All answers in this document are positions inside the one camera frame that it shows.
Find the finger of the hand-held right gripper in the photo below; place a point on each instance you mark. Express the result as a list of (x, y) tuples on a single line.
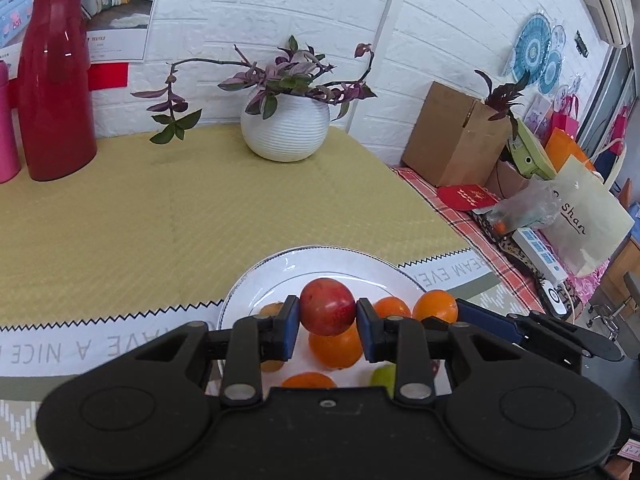
[(487, 317)]

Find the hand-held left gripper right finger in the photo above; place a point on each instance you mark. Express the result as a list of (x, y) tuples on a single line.
[(365, 335)]

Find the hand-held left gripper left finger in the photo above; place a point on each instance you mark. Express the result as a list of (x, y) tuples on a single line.
[(291, 330)]

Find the brown longan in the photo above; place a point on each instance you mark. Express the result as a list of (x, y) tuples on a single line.
[(272, 309), (270, 365)]

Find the large orange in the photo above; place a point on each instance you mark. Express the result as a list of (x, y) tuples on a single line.
[(335, 350), (308, 380)]

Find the reddish orange tangerine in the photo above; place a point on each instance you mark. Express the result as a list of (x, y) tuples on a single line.
[(392, 306)]

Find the red apple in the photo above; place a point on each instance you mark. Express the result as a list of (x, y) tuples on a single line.
[(327, 305)]

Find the green mango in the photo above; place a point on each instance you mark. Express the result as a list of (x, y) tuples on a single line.
[(384, 376)]

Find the medium orange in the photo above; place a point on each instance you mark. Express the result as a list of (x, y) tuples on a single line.
[(435, 305)]

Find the white plate with dark rim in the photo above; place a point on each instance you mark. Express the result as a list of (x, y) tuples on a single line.
[(320, 265)]

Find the white round adapter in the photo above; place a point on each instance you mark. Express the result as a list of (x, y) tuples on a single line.
[(556, 297)]

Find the white power strip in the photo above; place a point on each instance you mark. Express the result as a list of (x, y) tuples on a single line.
[(540, 255)]

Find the red plaid cloth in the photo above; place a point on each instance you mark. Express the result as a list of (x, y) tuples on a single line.
[(450, 220)]

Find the clear plastic bag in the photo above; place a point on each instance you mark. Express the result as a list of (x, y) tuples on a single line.
[(530, 205)]

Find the red envelope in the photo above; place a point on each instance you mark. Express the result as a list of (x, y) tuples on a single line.
[(467, 196)]

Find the cream paper bag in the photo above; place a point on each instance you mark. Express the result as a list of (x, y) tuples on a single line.
[(590, 215)]

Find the small cardboard box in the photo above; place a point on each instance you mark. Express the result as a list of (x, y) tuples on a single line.
[(507, 180)]

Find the green box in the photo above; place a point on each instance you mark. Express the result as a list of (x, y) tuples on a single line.
[(532, 152)]

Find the patterned tablecloth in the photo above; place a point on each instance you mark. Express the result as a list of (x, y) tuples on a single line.
[(150, 220)]

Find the large cardboard box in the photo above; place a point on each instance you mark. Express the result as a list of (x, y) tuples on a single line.
[(450, 135)]

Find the orange paper bag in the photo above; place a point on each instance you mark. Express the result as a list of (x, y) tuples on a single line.
[(565, 147)]

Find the purple plant in white pot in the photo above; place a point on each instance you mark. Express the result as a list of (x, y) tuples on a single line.
[(285, 127)]

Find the pink gift bag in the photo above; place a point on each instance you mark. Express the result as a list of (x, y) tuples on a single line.
[(564, 117)]

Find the dark purple leafy plant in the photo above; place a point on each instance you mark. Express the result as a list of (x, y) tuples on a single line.
[(502, 97)]

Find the medium blue patterned plate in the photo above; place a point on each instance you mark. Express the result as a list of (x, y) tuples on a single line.
[(552, 72)]

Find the large blue patterned plate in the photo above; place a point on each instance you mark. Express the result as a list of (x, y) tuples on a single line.
[(531, 47)]

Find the small blue patterned plate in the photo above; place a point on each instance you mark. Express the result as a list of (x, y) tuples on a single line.
[(558, 40)]

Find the red thermos jug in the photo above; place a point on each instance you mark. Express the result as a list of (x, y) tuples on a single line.
[(55, 95)]

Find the white air conditioner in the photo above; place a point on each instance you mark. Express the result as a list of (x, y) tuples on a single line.
[(607, 5)]

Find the pink bottle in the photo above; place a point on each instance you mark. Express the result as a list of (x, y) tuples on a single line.
[(7, 135)]

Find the black wall hook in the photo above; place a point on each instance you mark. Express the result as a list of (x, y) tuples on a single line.
[(580, 43)]

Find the red wall poster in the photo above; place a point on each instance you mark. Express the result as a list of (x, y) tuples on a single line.
[(107, 76)]

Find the bedding wall poster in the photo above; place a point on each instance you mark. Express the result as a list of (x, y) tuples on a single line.
[(120, 10)]

